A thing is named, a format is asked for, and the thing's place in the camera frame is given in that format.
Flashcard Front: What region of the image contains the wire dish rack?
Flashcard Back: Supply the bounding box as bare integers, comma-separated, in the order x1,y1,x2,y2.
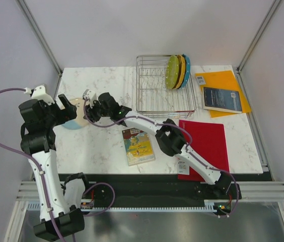
136,54,196,118

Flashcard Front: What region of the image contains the orange folder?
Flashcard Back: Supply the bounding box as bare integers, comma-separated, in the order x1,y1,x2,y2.
195,71,251,118

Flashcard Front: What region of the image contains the red folder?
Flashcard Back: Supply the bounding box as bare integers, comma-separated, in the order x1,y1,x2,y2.
179,120,230,171

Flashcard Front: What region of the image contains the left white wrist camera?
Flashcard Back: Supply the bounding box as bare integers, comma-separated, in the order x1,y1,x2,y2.
31,84,55,105

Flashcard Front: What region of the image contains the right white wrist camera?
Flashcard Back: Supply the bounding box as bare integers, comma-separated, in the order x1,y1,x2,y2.
82,89,97,102

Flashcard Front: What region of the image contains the blue polka dot plate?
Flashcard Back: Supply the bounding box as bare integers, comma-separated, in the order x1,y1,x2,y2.
180,54,191,88

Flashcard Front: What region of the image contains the paperback book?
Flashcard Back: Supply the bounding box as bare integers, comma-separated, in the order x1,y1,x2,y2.
122,128,156,166

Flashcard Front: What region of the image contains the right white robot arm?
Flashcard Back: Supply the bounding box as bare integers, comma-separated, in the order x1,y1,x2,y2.
83,89,235,199

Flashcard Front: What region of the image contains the cream and blue plate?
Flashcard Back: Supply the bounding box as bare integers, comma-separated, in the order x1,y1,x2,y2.
62,98,89,130

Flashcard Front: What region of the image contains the yellow polka dot plate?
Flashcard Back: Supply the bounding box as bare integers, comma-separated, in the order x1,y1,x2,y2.
174,54,186,89

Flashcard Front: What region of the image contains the dark blue book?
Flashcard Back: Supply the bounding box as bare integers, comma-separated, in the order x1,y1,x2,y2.
202,87,243,113

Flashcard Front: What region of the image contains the white cable duct right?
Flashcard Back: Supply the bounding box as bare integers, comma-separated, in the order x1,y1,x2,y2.
204,200,233,213

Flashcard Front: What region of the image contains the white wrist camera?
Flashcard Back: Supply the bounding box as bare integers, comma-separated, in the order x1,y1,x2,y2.
31,84,55,105
82,89,97,102

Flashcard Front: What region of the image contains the green polka dot plate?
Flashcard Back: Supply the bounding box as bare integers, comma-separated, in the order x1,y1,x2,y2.
165,55,179,89

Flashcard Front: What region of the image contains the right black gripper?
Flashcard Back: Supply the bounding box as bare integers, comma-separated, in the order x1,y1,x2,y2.
84,98,112,123

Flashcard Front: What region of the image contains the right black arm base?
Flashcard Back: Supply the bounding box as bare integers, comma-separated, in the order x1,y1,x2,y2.
194,182,241,200

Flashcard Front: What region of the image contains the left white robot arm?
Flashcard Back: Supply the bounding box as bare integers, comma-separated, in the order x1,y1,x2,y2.
19,94,91,241

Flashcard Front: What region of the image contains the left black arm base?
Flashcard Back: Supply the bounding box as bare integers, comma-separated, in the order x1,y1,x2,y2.
82,181,115,202

